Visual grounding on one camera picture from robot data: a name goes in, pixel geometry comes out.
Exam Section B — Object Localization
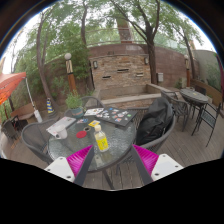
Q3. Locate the blue and yellow striped cone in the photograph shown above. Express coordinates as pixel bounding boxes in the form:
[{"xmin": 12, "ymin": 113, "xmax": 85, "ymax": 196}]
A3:
[{"xmin": 45, "ymin": 97, "xmax": 55, "ymax": 114}]

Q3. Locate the black backpack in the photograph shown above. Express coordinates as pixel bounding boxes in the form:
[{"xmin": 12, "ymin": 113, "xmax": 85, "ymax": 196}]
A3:
[{"xmin": 135, "ymin": 96, "xmax": 174, "ymax": 147}]

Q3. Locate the dark patio chair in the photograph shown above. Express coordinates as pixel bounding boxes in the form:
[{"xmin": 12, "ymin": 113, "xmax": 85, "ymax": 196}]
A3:
[{"xmin": 0, "ymin": 114, "xmax": 28, "ymax": 141}]

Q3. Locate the wooden bench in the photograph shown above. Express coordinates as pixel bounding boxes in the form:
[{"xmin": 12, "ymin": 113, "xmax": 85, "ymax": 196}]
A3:
[{"xmin": 9, "ymin": 102, "xmax": 38, "ymax": 122}]

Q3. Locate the striped globe lamp post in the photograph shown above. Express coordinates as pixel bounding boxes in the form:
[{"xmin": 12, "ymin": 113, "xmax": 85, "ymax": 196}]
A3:
[{"xmin": 64, "ymin": 52, "xmax": 78, "ymax": 96}]

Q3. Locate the brown globe lamp post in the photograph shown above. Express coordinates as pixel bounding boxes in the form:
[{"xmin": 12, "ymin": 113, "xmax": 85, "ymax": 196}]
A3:
[{"xmin": 184, "ymin": 54, "xmax": 192, "ymax": 88}]

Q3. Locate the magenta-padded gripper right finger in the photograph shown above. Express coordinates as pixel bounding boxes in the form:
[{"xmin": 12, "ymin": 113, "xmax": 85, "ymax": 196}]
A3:
[{"xmin": 130, "ymin": 143, "xmax": 184, "ymax": 186}]

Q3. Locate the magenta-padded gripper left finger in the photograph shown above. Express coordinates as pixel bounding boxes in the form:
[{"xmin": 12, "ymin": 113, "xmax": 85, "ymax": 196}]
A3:
[{"xmin": 43, "ymin": 144, "xmax": 95, "ymax": 187}]

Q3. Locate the black slatted chair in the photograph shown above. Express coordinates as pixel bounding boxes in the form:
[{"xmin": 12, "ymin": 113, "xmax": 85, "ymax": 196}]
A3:
[{"xmin": 191, "ymin": 101, "xmax": 223, "ymax": 148}]

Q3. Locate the stone fountain basin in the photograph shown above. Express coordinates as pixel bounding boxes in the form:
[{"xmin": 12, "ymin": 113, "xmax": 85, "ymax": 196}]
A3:
[{"xmin": 96, "ymin": 83, "xmax": 174, "ymax": 109}]

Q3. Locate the round dark patio table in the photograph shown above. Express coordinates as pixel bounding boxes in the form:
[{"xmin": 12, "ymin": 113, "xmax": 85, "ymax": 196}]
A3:
[{"xmin": 179, "ymin": 88, "xmax": 210, "ymax": 131}]

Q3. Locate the clear bottle with yellow label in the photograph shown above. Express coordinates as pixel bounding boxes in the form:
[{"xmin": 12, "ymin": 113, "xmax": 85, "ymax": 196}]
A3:
[{"xmin": 93, "ymin": 124, "xmax": 110, "ymax": 153}]

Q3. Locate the yellow card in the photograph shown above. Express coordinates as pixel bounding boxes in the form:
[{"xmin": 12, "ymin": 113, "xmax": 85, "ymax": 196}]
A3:
[{"xmin": 87, "ymin": 119, "xmax": 101, "ymax": 128}]

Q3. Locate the silver laptop with stickers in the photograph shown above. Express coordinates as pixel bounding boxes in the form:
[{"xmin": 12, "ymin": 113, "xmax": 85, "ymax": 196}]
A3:
[{"xmin": 45, "ymin": 116, "xmax": 77, "ymax": 137}]

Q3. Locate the white sticker sheet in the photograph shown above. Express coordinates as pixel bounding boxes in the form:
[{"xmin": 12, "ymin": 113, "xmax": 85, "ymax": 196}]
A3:
[{"xmin": 83, "ymin": 107, "xmax": 105, "ymax": 117}]

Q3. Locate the potted green plant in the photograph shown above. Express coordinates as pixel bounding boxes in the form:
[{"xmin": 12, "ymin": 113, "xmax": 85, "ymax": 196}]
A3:
[{"xmin": 65, "ymin": 91, "xmax": 85, "ymax": 119}]

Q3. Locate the orange canopy tent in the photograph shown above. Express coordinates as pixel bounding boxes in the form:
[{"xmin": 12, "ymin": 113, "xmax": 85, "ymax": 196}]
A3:
[{"xmin": 0, "ymin": 71, "xmax": 44, "ymax": 124}]

